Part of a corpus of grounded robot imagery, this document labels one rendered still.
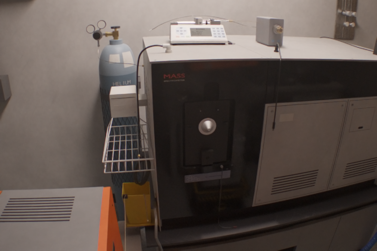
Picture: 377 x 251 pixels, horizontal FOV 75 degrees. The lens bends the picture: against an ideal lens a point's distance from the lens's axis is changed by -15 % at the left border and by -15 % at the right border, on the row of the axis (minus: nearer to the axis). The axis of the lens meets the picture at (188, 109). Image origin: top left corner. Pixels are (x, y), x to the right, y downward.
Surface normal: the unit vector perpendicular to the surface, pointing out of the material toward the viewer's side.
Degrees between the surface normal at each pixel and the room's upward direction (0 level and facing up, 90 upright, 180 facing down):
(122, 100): 90
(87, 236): 0
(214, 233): 0
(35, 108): 90
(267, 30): 90
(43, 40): 90
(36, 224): 0
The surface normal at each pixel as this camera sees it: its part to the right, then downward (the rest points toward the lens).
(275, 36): 0.18, 0.36
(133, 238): 0.00, -0.93
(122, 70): 0.42, 0.25
